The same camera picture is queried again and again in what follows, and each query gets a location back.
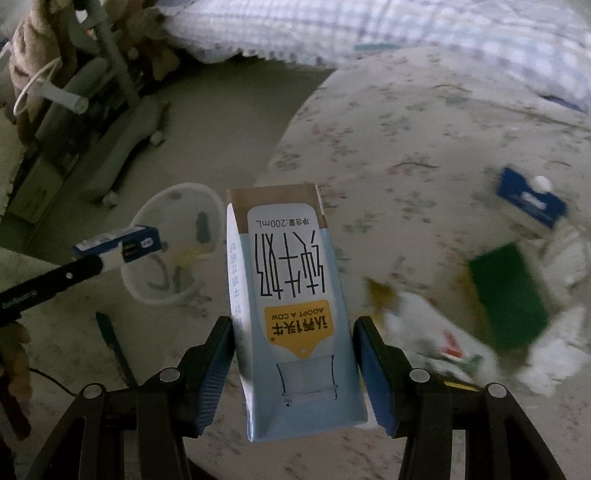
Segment white wrapper red green print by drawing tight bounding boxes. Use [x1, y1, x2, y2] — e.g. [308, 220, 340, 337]
[383, 291, 502, 386]

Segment plaid pillow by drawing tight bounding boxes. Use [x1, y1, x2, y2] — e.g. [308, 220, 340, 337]
[161, 0, 591, 116]

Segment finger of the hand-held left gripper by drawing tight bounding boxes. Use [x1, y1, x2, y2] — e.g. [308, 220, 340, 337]
[0, 255, 105, 325]

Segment white plastic trash bin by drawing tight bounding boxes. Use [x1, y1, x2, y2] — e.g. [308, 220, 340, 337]
[121, 182, 228, 308]

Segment tan plush toy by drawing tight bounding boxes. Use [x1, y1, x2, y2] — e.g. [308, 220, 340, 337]
[113, 7, 182, 83]

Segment blue and white carton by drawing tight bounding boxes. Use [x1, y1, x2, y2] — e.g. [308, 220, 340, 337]
[495, 166, 570, 230]

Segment floral bed sheet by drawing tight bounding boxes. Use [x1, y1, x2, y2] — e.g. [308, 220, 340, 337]
[185, 46, 591, 480]

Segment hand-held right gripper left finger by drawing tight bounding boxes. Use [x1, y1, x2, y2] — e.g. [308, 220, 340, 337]
[25, 316, 237, 480]

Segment black cable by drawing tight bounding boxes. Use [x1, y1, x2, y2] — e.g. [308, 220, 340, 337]
[28, 367, 86, 398]

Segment green packet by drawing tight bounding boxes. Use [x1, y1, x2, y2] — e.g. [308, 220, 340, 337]
[466, 242, 551, 355]

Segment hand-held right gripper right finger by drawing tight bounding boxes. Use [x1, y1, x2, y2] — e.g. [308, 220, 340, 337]
[352, 316, 568, 480]

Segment olive wrapper scrap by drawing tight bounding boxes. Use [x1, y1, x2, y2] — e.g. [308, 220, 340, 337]
[366, 276, 399, 320]

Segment light blue milk carton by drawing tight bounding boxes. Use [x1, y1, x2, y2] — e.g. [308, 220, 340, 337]
[225, 183, 369, 443]

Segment person's left hand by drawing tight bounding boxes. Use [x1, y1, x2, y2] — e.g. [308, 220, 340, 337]
[0, 320, 32, 439]

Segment brown plush toy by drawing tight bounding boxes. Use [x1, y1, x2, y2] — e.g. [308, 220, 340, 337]
[9, 0, 80, 141]

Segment crumpled white tissue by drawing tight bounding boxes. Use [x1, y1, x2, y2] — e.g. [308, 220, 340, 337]
[515, 228, 591, 398]

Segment teal flat strip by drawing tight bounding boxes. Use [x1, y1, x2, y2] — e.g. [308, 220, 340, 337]
[95, 311, 139, 389]

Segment small blue white box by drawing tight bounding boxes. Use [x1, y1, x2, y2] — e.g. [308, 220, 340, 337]
[71, 224, 162, 265]

